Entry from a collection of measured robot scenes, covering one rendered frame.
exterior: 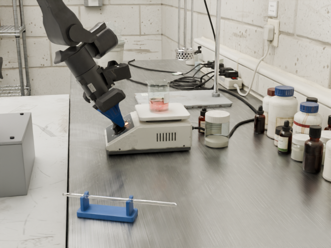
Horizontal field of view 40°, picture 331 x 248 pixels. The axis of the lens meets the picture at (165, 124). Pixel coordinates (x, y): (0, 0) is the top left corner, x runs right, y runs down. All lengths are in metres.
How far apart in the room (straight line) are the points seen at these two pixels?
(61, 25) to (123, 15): 2.54
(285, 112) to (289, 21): 0.40
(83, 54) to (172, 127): 0.26
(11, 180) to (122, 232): 0.25
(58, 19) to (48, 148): 0.33
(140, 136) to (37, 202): 0.30
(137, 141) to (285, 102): 0.38
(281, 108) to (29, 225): 0.67
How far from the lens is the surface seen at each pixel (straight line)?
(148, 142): 1.05
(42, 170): 1.00
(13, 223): 0.81
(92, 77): 1.02
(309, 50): 1.37
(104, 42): 1.04
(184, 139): 1.06
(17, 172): 0.88
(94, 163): 1.02
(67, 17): 0.98
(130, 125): 1.07
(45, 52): 3.51
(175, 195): 0.86
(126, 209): 0.77
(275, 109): 1.17
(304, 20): 1.40
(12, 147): 0.87
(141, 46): 3.54
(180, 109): 1.10
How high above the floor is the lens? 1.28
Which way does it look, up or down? 17 degrees down
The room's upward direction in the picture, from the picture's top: straight up
